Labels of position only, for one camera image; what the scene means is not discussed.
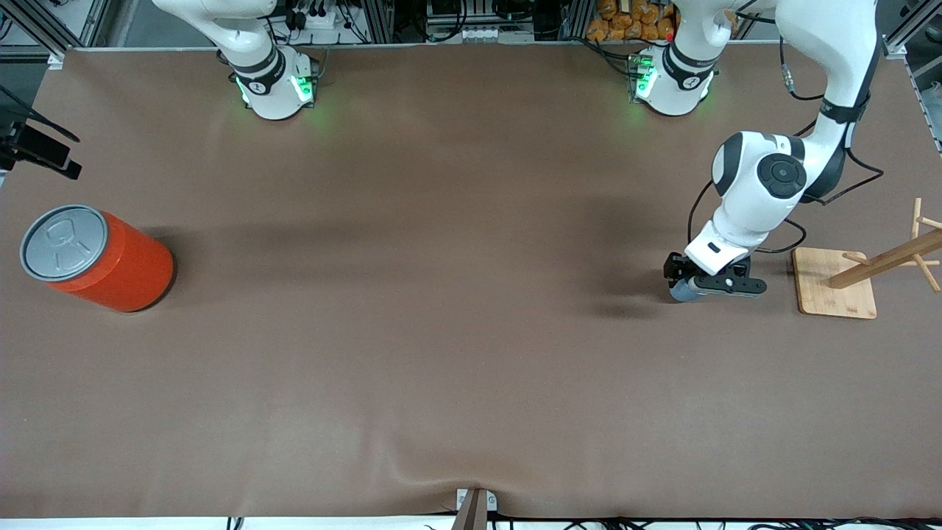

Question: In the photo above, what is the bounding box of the wooden mug tree stand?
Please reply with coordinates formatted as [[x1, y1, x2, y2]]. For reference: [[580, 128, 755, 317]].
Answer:
[[792, 197, 942, 320]]

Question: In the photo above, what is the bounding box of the aluminium profile beam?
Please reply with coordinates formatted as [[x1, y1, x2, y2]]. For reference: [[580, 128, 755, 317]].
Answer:
[[882, 0, 942, 60], [0, 0, 100, 60]]

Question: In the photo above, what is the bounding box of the orange can-shaped container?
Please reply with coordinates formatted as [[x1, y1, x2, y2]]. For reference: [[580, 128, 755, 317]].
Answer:
[[20, 204, 176, 314]]

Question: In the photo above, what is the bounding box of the bag of orange snacks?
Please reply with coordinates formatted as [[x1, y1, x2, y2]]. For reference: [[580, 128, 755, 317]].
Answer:
[[587, 0, 676, 43]]

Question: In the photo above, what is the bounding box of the brown table cover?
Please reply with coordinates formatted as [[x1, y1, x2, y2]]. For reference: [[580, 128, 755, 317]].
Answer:
[[0, 40, 942, 520]]

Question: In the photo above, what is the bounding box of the white power strip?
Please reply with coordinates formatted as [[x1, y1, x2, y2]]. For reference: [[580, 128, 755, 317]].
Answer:
[[293, 6, 338, 30]]

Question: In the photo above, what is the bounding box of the white terminal block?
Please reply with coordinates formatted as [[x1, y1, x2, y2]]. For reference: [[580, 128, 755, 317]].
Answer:
[[455, 26, 536, 43]]

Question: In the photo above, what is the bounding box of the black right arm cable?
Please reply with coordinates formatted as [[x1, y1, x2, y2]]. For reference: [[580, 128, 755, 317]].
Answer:
[[0, 82, 80, 142]]

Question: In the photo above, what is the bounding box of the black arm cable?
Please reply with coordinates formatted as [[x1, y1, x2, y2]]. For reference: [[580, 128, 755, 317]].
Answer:
[[0, 82, 80, 142], [687, 37, 884, 255]]

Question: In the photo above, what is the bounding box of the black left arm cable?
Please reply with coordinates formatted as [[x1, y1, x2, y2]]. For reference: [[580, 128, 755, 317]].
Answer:
[[687, 37, 884, 255]]

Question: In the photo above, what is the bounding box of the metal table edge bracket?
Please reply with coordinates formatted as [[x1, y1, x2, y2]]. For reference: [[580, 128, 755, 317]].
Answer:
[[456, 487, 498, 513]]

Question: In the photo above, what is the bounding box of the brown post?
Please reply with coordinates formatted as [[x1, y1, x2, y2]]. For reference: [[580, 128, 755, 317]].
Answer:
[[450, 490, 489, 530]]

